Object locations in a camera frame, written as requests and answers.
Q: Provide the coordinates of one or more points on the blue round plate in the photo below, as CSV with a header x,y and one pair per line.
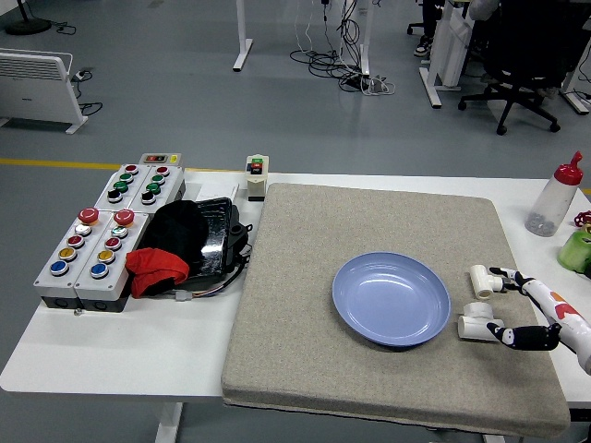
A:
x,y
392,300

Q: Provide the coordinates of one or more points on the white panel heater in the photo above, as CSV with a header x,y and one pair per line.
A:
x,y
32,92

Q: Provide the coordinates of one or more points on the grey-brown mat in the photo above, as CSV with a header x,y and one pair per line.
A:
x,y
323,350

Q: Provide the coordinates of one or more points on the white table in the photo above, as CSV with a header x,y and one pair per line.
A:
x,y
138,350

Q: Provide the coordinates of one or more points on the black cloth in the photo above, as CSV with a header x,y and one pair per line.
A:
x,y
177,226

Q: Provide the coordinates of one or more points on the white desk leg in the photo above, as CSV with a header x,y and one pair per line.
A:
x,y
365,46
242,46

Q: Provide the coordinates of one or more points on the four-button control box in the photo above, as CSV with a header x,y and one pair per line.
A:
x,y
108,203
168,189

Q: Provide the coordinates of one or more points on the five-button control box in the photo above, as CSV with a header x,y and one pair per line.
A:
x,y
108,283
51,283

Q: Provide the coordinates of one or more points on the beige start-stop switch box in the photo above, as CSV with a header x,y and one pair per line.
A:
x,y
256,184

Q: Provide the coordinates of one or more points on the black office chair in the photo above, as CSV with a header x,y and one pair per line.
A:
x,y
526,51

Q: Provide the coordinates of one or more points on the white desk frame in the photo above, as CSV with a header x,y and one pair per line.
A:
x,y
445,51

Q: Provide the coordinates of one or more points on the red valve handwheel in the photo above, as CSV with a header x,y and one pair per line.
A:
x,y
584,218

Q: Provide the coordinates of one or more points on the red cloth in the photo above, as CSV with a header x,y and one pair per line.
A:
x,y
154,267

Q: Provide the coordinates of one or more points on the clear bottle with red cap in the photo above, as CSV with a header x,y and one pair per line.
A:
x,y
551,203

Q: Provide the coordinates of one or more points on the green plastic object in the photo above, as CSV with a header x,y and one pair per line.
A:
x,y
575,254

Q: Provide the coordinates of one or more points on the black foot pedal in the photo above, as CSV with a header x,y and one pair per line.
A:
x,y
217,244

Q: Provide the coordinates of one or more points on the white paper sheet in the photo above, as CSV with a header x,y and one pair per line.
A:
x,y
217,190

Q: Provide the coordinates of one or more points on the black round stand base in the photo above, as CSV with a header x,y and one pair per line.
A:
x,y
27,25

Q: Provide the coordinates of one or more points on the person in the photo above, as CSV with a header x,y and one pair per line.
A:
x,y
422,46

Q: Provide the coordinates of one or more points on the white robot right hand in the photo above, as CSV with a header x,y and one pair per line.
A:
x,y
570,318

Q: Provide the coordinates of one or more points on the small grey switch box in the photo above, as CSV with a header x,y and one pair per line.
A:
x,y
159,158

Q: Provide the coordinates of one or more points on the white pipe tee fitting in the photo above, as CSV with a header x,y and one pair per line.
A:
x,y
473,325
482,281

